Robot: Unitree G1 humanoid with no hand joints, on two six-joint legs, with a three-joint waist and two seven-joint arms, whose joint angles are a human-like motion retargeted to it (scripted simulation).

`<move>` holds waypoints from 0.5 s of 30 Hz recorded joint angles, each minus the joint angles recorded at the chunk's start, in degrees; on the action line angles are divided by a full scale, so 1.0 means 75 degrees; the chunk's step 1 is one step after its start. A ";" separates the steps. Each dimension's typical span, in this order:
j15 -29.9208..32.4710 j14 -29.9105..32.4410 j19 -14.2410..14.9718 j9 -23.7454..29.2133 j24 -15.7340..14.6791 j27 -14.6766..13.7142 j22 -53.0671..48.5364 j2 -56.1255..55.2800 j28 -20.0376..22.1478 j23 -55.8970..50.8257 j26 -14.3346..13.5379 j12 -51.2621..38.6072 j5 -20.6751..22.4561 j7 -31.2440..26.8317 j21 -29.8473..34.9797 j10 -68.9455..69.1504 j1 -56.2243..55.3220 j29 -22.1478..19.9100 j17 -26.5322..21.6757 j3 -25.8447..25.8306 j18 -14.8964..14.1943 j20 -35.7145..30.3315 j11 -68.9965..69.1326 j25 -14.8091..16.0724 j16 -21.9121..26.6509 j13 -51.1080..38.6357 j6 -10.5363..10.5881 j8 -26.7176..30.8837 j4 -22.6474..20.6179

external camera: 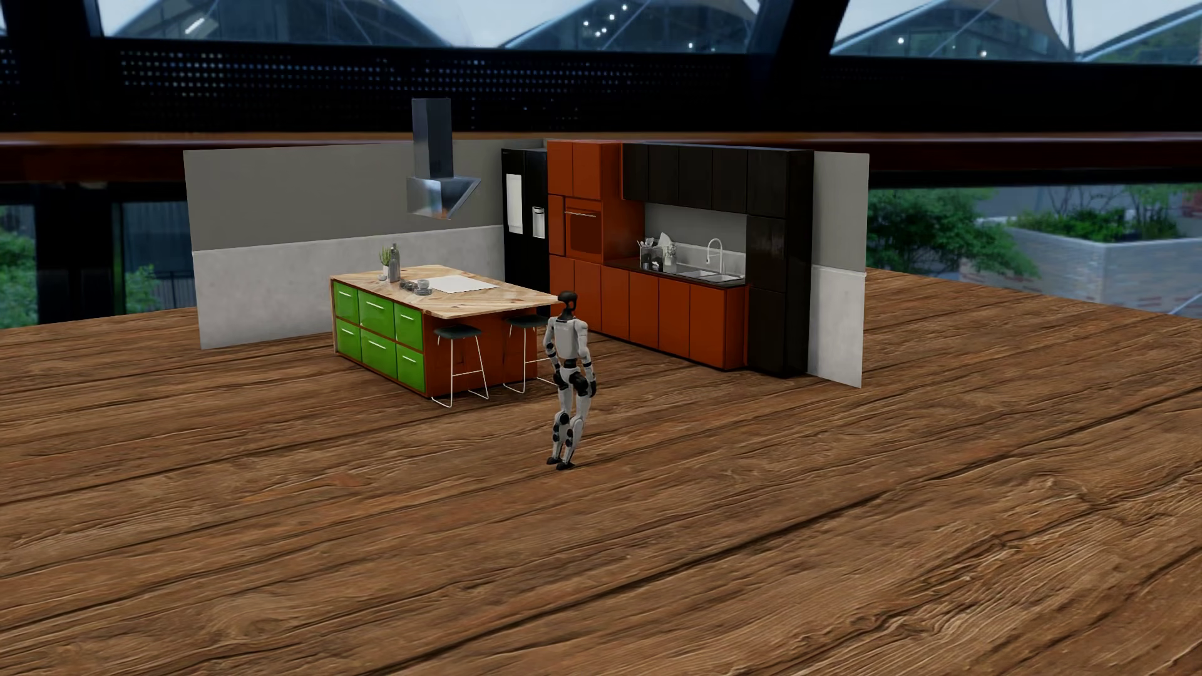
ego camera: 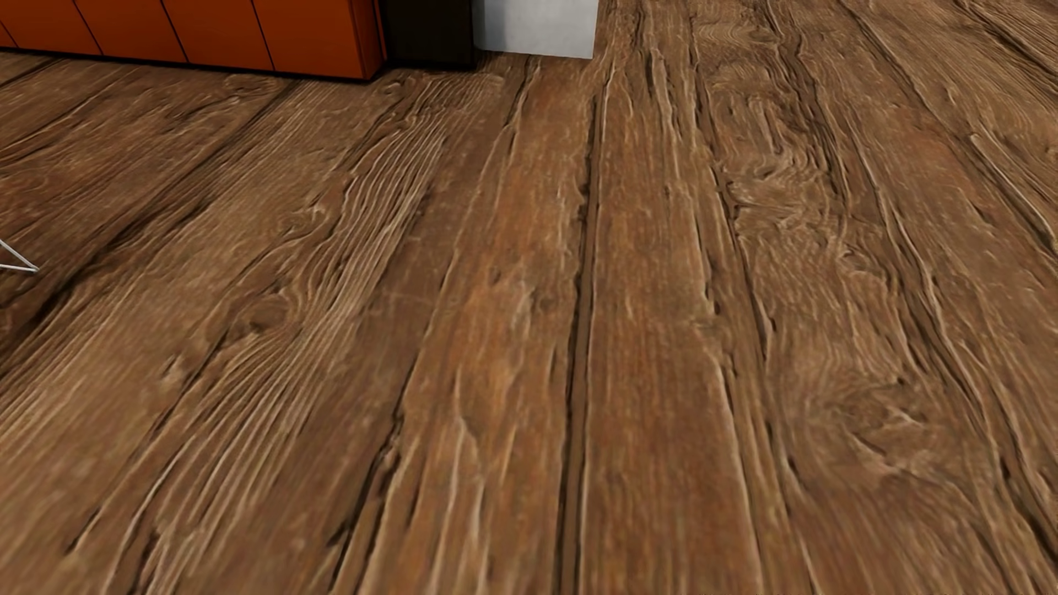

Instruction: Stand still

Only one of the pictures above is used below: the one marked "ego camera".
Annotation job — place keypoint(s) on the white square pillar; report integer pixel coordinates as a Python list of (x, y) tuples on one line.
[(537, 25)]

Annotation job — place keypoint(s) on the dark black panel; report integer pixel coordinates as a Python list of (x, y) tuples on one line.
[(426, 31)]

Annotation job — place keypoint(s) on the orange wooden cabinet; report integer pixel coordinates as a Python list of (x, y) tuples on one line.
[(215, 33)]

